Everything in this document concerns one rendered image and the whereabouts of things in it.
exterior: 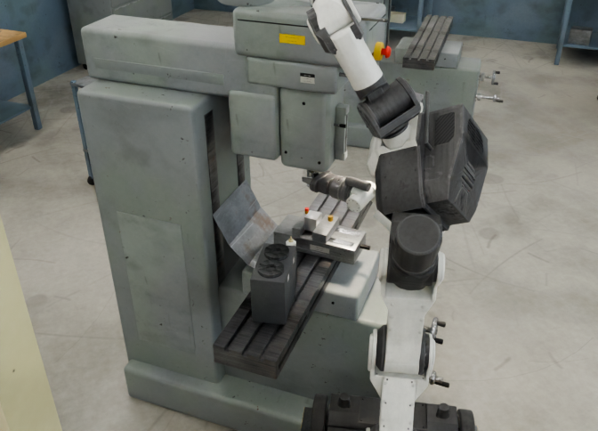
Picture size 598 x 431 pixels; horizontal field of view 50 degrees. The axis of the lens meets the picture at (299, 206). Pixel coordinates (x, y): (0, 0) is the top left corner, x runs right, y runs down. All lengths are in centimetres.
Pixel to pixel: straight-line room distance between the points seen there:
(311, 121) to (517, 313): 208
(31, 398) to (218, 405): 241
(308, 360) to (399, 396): 80
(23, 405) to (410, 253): 112
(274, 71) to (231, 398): 151
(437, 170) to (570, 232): 303
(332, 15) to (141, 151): 106
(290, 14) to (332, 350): 138
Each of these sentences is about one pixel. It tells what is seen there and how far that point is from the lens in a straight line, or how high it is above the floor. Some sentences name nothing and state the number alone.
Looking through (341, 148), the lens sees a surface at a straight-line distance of 237.
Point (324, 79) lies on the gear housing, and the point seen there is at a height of 168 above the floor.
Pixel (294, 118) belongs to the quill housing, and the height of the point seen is 152.
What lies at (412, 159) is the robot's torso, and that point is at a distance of 183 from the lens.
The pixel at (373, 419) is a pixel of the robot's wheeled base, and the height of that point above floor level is 59.
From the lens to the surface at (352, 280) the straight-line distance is 260.
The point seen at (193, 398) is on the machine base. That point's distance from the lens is 312.
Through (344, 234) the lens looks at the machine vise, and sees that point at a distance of 260.
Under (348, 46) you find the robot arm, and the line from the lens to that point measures 173.
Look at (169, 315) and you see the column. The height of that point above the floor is 55.
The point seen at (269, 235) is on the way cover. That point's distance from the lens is 280.
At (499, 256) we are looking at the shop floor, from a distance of 436.
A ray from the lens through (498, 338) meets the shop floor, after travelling 373.
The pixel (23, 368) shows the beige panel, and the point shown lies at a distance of 67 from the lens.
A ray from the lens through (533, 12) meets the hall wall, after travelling 879.
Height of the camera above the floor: 243
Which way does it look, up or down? 31 degrees down
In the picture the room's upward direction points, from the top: straight up
